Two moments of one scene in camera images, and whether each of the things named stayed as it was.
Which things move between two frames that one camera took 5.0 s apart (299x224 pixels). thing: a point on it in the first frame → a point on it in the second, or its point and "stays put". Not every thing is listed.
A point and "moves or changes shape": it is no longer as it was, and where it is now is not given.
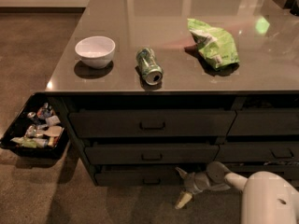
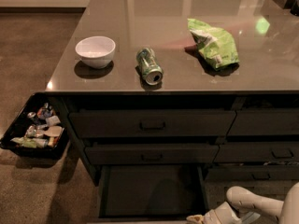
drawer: (139, 175) moves or changes shape
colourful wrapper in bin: (45, 111) stays put
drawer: (257, 151) stays put
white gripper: (195, 183) → (221, 215)
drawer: (155, 154) stays put
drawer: (283, 121) stays put
